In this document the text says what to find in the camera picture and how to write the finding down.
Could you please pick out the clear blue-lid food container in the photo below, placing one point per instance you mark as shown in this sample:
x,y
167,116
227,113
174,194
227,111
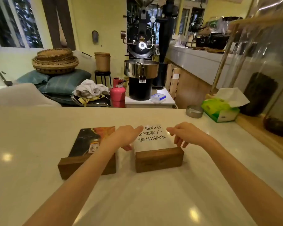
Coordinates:
x,y
158,97

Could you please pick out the person's left hand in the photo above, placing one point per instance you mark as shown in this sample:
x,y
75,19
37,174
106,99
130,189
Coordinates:
x,y
125,137

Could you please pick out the grey wall lamp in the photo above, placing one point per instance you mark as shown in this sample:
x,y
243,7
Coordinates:
x,y
95,37

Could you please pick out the crumpled white cloth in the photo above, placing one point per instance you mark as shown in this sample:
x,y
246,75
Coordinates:
x,y
89,89

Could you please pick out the white framed window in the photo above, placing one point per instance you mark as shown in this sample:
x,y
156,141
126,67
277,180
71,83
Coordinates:
x,y
26,21

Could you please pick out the person's left forearm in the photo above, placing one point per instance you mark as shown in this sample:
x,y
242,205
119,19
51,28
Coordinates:
x,y
77,183

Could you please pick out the pink gas cylinder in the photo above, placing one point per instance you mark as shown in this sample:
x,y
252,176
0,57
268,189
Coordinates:
x,y
118,92

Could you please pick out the brown woven bin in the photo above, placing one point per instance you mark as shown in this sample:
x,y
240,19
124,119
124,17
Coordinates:
x,y
102,62

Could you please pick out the black coffee roaster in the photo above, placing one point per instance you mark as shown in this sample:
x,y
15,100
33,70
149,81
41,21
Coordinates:
x,y
141,89

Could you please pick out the black boxy appliance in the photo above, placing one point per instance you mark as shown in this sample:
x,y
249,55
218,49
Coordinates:
x,y
214,41

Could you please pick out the person's right forearm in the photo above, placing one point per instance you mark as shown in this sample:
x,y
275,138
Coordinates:
x,y
245,181

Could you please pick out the small teal cushion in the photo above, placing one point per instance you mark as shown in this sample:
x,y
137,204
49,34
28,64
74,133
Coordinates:
x,y
33,77

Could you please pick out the round metal ashtray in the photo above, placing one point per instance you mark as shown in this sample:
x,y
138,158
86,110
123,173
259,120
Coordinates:
x,y
194,112

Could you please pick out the black round stool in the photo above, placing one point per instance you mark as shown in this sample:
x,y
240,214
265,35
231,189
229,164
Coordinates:
x,y
103,73

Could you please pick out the glass tube with coffee beans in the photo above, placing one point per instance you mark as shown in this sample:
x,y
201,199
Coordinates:
x,y
278,127
259,94

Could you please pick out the green tissue box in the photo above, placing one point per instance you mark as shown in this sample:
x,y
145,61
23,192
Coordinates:
x,y
217,110

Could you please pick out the large teal cushion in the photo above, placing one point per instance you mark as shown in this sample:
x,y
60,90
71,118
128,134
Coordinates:
x,y
63,82

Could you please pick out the whisky advert sign holder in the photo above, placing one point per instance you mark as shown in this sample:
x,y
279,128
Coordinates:
x,y
85,141

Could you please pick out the black kettle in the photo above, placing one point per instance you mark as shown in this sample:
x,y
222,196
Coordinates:
x,y
197,25

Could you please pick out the wooden tube rack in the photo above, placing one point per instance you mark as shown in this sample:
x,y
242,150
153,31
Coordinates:
x,y
273,141

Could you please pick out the brown wall hanging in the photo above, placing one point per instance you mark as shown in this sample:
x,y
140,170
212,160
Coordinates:
x,y
52,21

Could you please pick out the white low table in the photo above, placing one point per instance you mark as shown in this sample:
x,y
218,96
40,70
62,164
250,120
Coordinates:
x,y
136,102

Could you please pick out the stack of woven baskets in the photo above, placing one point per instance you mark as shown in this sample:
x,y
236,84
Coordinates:
x,y
55,64

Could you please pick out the person's right hand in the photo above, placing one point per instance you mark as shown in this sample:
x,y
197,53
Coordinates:
x,y
191,134

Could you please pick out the white Chinese text sign holder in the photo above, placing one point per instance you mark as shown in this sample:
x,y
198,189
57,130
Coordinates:
x,y
158,160

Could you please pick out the beige chair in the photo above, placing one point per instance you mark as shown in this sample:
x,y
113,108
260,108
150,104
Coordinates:
x,y
21,96

